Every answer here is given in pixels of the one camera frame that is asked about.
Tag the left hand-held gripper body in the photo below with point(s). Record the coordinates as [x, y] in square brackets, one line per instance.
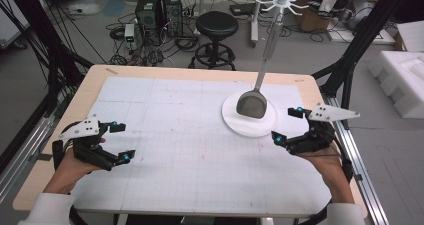
[88, 150]

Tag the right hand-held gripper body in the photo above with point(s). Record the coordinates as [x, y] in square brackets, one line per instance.
[316, 138]

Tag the white hook stand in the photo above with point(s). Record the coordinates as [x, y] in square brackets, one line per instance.
[253, 126]

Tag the steel ladle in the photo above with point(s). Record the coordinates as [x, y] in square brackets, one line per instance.
[252, 105]

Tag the person's left hand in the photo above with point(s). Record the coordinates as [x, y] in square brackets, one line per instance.
[70, 171]

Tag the person's right hand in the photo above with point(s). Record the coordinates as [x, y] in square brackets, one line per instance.
[331, 166]

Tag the white grid mat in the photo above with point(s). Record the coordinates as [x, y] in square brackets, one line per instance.
[173, 135]

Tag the cardboard box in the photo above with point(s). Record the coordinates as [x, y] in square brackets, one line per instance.
[310, 21]

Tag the small grey power box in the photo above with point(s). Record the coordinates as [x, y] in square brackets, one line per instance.
[129, 35]

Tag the large white foam packaging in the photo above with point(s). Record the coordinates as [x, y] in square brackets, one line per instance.
[400, 81]

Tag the white pole on wheels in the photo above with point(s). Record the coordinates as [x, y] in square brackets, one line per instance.
[255, 18]

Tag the flat black device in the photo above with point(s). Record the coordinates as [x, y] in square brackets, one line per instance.
[243, 9]

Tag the striped dark cloth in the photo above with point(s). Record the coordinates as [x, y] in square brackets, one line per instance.
[328, 0]

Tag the black round stool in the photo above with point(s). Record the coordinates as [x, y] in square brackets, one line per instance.
[216, 25]

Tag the grey rounded bag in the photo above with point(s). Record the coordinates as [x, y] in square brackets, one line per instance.
[361, 13]

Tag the black computer tower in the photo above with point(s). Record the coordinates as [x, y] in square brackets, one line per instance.
[146, 11]
[172, 13]

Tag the small white foam block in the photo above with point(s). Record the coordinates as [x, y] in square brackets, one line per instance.
[411, 35]

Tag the aluminium rail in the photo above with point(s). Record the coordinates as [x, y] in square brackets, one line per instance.
[23, 151]
[366, 171]

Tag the black metal frame strut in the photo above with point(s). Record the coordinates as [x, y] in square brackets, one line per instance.
[360, 41]
[43, 45]

